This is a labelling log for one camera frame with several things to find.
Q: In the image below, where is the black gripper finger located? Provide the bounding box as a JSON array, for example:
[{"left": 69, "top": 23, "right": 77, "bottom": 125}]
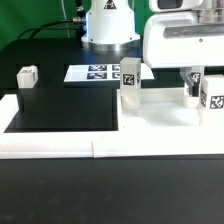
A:
[{"left": 180, "top": 67, "right": 198, "bottom": 97}]

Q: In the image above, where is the white square tabletop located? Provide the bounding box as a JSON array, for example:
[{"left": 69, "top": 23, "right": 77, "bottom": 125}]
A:
[{"left": 117, "top": 88, "right": 199, "bottom": 130}]

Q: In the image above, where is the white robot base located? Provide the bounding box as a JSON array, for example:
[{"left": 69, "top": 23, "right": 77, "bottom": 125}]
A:
[{"left": 81, "top": 0, "right": 140, "bottom": 52}]

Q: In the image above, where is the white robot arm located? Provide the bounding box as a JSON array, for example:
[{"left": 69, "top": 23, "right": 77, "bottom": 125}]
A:
[{"left": 143, "top": 0, "right": 224, "bottom": 96}]

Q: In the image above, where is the white U-shaped obstacle fence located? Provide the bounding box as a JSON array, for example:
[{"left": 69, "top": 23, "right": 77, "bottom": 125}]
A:
[{"left": 0, "top": 94, "right": 224, "bottom": 159}]

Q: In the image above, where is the white marker board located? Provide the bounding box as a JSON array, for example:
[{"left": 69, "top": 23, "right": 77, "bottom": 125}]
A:
[{"left": 64, "top": 63, "right": 154, "bottom": 82}]

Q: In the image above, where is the black cable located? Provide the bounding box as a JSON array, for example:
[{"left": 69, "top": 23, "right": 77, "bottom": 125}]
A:
[{"left": 18, "top": 0, "right": 88, "bottom": 40}]

